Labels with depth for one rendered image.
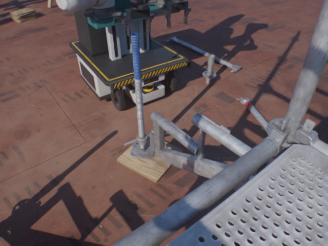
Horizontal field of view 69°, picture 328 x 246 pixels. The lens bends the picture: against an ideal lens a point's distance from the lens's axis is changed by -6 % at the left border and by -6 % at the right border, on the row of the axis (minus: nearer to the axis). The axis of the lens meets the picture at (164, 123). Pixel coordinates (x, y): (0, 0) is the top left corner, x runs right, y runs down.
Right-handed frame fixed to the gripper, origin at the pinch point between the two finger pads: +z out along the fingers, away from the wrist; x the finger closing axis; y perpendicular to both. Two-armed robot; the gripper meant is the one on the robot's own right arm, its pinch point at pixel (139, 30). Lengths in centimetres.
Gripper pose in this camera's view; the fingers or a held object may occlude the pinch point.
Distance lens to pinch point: 159.8
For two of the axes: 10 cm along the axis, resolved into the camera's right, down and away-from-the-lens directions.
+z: 0.0, 7.7, 6.4
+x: -8.3, 3.5, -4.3
